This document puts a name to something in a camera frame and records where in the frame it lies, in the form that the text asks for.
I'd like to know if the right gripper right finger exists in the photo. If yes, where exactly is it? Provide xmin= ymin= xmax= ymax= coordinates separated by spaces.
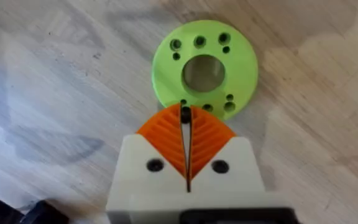
xmin=187 ymin=105 xmax=270 ymax=200

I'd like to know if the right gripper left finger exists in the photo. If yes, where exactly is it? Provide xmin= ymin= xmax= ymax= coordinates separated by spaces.
xmin=105 ymin=103 xmax=188 ymax=220

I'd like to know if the green disc with holes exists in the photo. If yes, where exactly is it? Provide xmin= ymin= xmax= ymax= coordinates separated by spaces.
xmin=151 ymin=20 xmax=259 ymax=121

